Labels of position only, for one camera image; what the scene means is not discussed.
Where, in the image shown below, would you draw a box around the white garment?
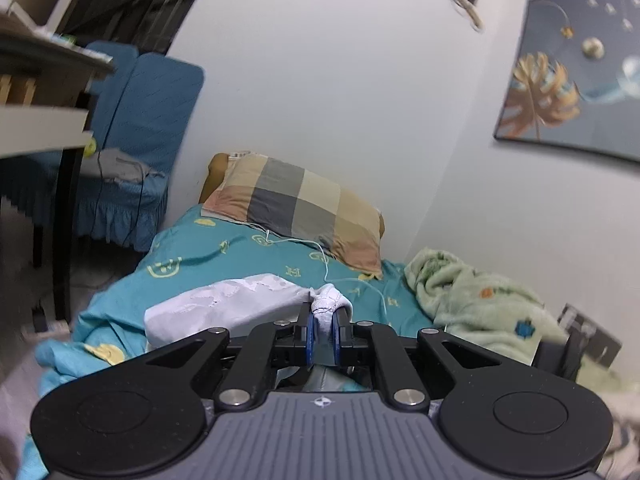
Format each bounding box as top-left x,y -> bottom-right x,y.
144,274 -> 352,349

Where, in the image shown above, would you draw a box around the checkered pillow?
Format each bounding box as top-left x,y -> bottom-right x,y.
200,152 -> 384,278

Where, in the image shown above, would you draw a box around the teal patterned bed sheet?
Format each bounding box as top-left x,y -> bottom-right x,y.
14,204 -> 436,480

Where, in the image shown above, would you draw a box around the light green fleece blanket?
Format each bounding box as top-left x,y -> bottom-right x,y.
403,246 -> 640,396

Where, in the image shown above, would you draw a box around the grey cloth on chair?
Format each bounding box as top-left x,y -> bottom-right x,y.
79,148 -> 162,183

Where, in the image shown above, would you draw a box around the blue covered sofa chair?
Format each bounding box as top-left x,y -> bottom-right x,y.
75,41 -> 205,252

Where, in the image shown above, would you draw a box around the wooden desk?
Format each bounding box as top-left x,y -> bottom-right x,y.
1,9 -> 114,339

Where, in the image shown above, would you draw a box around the dark window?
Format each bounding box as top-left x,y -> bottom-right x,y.
58,0 -> 195,54

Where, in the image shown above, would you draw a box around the white charging cable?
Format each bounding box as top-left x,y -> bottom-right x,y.
199,209 -> 396,326

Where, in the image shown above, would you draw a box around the grey wall socket plate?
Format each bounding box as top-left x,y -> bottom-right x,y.
558,304 -> 623,367

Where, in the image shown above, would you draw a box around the leaf wall painting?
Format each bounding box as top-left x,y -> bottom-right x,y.
495,0 -> 639,160

